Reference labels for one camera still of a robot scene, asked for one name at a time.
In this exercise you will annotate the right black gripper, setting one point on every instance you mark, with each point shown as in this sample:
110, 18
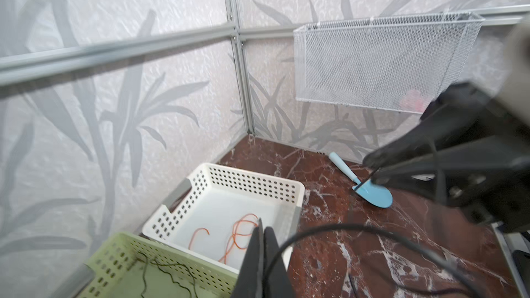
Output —
480, 164

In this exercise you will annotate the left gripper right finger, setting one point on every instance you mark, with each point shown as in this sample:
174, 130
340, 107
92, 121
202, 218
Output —
276, 283

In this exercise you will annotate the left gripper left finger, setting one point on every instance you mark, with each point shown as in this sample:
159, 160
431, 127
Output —
250, 279

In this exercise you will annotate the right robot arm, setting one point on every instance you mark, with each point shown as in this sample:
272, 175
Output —
514, 93

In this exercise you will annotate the white perforated basket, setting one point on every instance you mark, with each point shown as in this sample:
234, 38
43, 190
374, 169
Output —
215, 220

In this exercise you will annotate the light blue scoop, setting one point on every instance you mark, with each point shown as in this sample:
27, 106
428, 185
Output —
378, 196

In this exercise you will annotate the middle light green basket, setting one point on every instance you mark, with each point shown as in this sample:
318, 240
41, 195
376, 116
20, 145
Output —
127, 265

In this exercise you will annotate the white wire mesh basket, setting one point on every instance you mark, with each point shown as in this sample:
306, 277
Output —
397, 63

